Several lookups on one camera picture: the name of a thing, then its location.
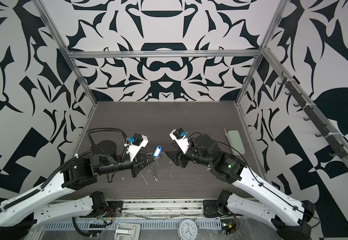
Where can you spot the mint green glasses case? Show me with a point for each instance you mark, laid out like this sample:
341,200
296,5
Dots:
235,142

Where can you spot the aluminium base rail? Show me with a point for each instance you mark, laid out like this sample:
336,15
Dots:
157,208

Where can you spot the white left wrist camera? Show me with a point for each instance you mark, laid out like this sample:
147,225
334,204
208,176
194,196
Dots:
135,143

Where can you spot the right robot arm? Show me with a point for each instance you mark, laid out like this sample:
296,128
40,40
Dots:
287,216

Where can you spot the blue plastic key tag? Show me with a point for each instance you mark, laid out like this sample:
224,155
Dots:
157,152

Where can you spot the small green circuit board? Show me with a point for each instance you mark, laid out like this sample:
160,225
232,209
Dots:
229,226

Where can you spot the white table clock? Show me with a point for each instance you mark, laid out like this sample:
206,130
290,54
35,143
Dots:
188,230

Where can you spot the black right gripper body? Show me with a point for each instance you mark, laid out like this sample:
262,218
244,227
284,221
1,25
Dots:
185,158

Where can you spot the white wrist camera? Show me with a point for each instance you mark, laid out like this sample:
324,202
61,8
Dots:
135,143
181,138

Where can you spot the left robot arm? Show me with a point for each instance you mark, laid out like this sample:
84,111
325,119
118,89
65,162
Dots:
111,151

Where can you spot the white plastic hinge block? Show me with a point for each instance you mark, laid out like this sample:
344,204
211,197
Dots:
127,231

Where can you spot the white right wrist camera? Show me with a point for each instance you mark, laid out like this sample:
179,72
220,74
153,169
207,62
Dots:
181,138

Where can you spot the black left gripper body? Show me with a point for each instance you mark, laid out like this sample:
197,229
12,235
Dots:
135,162

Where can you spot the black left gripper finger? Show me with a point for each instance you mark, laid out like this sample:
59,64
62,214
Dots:
145,163
141,157

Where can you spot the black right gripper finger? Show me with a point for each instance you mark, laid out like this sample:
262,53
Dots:
172,154
171,160

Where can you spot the perforated metal crescent plate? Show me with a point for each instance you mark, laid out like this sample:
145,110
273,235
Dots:
159,166

